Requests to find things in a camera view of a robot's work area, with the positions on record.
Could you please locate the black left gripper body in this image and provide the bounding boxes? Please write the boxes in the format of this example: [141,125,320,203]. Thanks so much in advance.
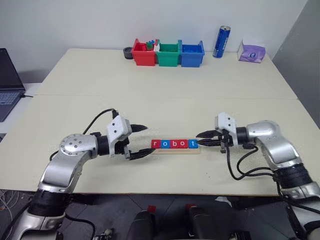
[114,123,134,160]

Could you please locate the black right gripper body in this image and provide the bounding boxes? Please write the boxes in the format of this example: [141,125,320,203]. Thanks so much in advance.
[214,128,234,154]

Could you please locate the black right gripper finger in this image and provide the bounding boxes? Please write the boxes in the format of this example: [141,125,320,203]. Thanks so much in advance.
[198,139,222,148]
[196,129,218,139]

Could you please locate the long wooden letter tray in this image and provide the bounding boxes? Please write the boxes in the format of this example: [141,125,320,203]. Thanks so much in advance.
[151,147,201,155]

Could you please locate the red plastic bin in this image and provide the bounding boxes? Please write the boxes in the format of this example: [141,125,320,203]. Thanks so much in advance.
[131,38,159,67]

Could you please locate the dark rounded shape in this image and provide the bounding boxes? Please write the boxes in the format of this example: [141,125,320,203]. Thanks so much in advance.
[187,206,232,240]
[126,209,157,240]

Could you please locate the green plastic bin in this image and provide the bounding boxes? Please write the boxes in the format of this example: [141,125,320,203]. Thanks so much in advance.
[155,39,183,68]

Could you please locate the black round tape roll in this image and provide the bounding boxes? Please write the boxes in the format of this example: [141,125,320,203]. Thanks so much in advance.
[123,46,135,60]

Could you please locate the blue plastic bin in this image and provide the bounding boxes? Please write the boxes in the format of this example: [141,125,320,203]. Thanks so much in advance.
[178,39,206,68]

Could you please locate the purple tissue pack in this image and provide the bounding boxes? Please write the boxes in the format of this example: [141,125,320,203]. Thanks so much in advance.
[237,37,266,63]

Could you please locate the blue drink can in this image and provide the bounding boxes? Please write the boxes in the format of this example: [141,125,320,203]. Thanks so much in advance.
[212,24,232,59]

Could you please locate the dark open laptop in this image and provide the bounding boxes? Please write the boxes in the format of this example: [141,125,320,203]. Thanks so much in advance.
[0,48,27,123]

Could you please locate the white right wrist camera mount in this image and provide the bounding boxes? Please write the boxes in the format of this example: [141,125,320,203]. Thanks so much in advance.
[214,112,238,146]

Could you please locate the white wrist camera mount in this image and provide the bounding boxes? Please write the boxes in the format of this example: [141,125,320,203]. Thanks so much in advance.
[106,115,133,158]
[214,112,238,146]

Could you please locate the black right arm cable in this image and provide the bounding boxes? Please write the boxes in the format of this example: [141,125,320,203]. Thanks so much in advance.
[226,143,277,181]

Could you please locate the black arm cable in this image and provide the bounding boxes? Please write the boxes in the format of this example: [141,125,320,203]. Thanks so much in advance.
[82,108,119,135]
[226,143,277,181]

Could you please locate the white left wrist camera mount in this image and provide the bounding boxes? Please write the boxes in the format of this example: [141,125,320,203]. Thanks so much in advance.
[106,115,133,158]

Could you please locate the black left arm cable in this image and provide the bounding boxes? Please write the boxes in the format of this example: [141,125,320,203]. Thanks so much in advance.
[82,108,119,135]

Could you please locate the black floor cable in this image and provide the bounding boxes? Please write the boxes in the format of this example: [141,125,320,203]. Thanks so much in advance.
[64,213,98,240]

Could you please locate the thin white floor wires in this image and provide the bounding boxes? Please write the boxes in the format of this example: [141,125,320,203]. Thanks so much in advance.
[0,189,20,218]

